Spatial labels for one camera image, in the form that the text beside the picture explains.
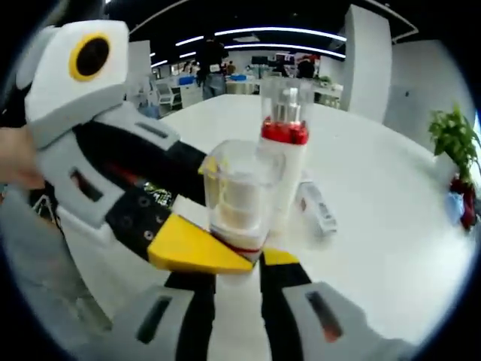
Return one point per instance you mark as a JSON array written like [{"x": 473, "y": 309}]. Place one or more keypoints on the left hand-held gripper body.
[{"x": 56, "y": 105}]

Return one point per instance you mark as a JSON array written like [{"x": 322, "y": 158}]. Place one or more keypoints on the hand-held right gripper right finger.
[{"x": 300, "y": 323}]

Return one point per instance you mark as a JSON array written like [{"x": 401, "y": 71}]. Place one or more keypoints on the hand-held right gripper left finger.
[{"x": 158, "y": 323}]

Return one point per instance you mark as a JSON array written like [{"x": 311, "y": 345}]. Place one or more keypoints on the green black foil packet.
[{"x": 159, "y": 193}]

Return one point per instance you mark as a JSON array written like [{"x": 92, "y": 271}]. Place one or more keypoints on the small white skincare bottle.
[
  {"x": 319, "y": 210},
  {"x": 240, "y": 195}
]

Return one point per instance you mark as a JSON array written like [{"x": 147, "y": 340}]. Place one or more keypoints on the white pump skincare bottle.
[{"x": 289, "y": 169}]

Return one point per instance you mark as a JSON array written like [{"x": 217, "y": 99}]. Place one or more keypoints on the blue storage bin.
[
  {"x": 186, "y": 81},
  {"x": 237, "y": 77}
]

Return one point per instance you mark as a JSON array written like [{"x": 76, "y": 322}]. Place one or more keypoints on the person's left hand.
[{"x": 19, "y": 158}]

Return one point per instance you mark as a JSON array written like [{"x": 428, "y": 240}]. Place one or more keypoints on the blue water jug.
[{"x": 152, "y": 111}]

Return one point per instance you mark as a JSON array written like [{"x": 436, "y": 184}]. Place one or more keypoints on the white office chair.
[{"x": 165, "y": 96}]

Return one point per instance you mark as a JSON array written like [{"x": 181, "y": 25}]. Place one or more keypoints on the white office desk row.
[{"x": 244, "y": 88}]

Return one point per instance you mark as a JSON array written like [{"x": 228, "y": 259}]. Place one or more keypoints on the long ceiling light strip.
[
  {"x": 282, "y": 31},
  {"x": 285, "y": 48}
]

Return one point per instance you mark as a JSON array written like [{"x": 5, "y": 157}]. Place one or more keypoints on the dark red cloth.
[{"x": 466, "y": 203}]

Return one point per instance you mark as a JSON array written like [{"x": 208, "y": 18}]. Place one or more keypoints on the potted green plant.
[{"x": 456, "y": 139}]

